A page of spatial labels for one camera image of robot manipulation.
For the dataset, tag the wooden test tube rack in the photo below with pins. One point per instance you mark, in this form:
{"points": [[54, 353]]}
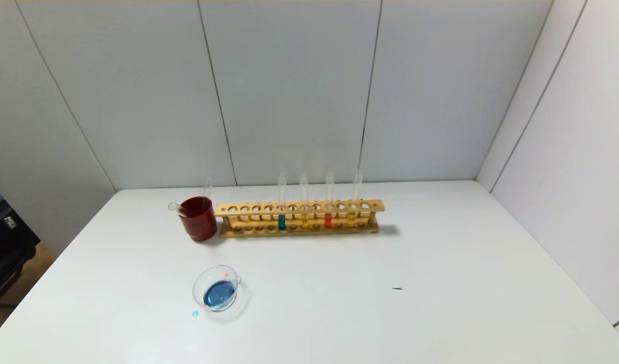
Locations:
{"points": [[269, 213]]}

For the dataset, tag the dark red cup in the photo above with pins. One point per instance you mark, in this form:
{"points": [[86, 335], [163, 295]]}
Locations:
{"points": [[197, 225]]}

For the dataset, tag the yellow pigment test tube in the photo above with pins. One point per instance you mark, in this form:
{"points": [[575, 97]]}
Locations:
{"points": [[351, 219], [304, 221]]}

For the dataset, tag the blue pigment test tube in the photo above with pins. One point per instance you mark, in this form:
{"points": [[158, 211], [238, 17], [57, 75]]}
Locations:
{"points": [[208, 184], [281, 222]]}

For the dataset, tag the blue liquid pool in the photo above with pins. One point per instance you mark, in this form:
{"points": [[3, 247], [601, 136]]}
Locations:
{"points": [[219, 294]]}

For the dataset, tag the clear glass beaker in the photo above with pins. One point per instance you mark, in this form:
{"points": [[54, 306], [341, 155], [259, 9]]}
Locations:
{"points": [[238, 303]]}

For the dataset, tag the red pigment test tube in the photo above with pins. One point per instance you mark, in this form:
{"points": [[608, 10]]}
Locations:
{"points": [[328, 221], [175, 207]]}

